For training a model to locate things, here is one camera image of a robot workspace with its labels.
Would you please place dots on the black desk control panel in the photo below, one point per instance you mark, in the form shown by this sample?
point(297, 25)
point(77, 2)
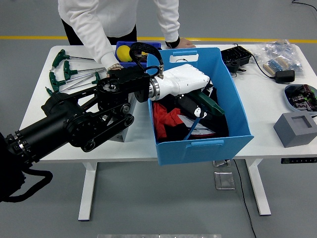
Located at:
point(297, 161)

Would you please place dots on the black wristwatch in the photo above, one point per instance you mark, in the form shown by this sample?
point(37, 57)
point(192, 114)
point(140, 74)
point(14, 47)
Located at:
point(173, 44)

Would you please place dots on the person's left hand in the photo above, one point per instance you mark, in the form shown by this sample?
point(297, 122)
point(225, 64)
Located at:
point(185, 44)

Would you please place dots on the person's right hand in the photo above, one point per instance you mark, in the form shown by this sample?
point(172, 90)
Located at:
point(116, 67)

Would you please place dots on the black plastic tray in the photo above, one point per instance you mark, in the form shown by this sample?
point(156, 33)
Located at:
point(235, 55)

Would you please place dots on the person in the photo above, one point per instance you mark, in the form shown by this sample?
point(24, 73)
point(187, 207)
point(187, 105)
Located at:
point(111, 19)

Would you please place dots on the large light blue plastic box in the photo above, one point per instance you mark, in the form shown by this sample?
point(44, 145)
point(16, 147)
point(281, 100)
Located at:
point(198, 153)

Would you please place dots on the small metal floor plate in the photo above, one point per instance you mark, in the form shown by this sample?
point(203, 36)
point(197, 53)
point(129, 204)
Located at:
point(221, 163)

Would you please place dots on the clear bag of blue parts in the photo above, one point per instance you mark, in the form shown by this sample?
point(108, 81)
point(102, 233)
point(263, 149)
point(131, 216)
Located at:
point(277, 49)

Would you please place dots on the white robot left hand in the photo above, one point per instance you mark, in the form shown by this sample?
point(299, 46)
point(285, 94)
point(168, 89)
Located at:
point(183, 79)

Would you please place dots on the black and red cloth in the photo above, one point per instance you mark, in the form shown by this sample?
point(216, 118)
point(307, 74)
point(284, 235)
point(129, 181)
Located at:
point(168, 119)

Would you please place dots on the person's right forearm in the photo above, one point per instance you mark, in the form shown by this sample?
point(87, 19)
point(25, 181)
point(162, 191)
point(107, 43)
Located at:
point(99, 44)

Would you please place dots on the pale blue oval tray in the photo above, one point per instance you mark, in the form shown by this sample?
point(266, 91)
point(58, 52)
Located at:
point(288, 102)

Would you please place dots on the large metal floor plate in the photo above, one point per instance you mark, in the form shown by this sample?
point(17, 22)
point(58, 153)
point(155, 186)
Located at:
point(224, 181)

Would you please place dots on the grey metal tool stand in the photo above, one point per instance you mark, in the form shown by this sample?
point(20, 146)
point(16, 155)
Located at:
point(126, 135)

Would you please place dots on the yellow tape measure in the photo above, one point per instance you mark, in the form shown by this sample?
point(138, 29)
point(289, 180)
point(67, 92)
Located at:
point(144, 52)

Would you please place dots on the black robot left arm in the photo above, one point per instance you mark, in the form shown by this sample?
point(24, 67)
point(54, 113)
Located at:
point(49, 129)

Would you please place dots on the person's left forearm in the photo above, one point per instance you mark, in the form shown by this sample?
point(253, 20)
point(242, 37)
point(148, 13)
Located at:
point(168, 22)

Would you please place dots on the grey block with square recess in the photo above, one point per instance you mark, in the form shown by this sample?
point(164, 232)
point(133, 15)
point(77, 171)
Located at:
point(292, 136)

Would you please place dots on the dark electronic components pile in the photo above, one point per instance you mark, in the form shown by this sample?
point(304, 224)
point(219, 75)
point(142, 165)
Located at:
point(302, 99)

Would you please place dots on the beige resistor strip bundle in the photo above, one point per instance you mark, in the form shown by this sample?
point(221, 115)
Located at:
point(275, 65)

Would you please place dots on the small dark blue parts bin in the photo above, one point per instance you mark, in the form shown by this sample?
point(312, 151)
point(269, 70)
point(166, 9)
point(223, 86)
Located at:
point(128, 65)

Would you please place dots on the white table leg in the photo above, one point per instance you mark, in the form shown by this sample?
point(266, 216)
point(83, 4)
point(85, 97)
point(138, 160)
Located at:
point(88, 188)
point(258, 188)

